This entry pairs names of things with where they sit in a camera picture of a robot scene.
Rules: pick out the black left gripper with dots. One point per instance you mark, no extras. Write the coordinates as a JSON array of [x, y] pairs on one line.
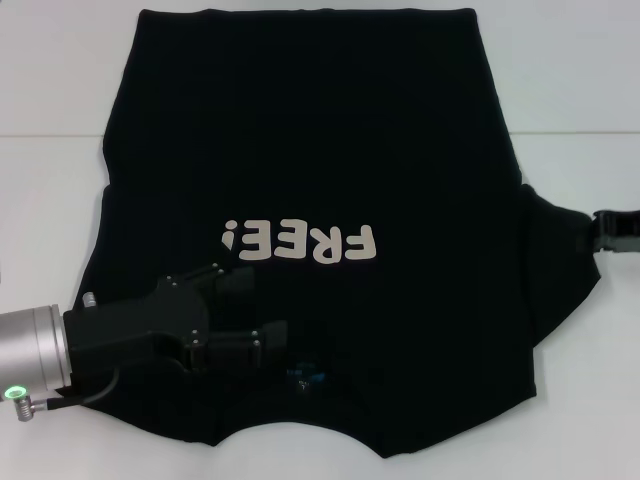
[[130, 325]]

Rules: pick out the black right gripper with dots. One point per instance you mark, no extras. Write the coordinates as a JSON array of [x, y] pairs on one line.
[[625, 230]]

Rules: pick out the silver plug on left gripper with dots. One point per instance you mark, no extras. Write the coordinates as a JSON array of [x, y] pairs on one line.
[[90, 299]]

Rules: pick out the black shirt with FREE print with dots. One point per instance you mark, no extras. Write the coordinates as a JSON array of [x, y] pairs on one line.
[[350, 150]]

